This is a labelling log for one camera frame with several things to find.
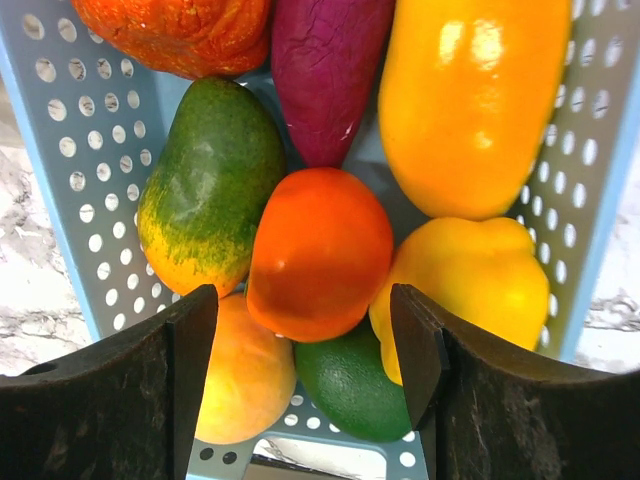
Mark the orange tomato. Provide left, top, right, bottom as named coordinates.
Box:
left=246, top=167, right=394, bottom=342

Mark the orange bell pepper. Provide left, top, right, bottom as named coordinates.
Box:
left=378, top=1, right=572, bottom=220

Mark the green avocado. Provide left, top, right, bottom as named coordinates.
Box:
left=294, top=318, right=411, bottom=443

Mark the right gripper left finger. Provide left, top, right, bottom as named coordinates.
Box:
left=1, top=285, right=218, bottom=479

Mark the bumpy red orange tangerine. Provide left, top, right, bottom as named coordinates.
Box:
left=71, top=0, right=272, bottom=80

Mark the purple sweet potato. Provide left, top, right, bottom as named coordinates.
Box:
left=271, top=0, right=395, bottom=168

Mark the yellow orange peach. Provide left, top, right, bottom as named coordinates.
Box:
left=195, top=293, right=297, bottom=445

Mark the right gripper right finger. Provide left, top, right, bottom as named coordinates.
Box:
left=390, top=284, right=639, bottom=479

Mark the yellow bell pepper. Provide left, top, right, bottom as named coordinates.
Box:
left=369, top=217, right=550, bottom=384

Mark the green yellow mango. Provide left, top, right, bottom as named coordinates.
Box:
left=137, top=77, right=286, bottom=297

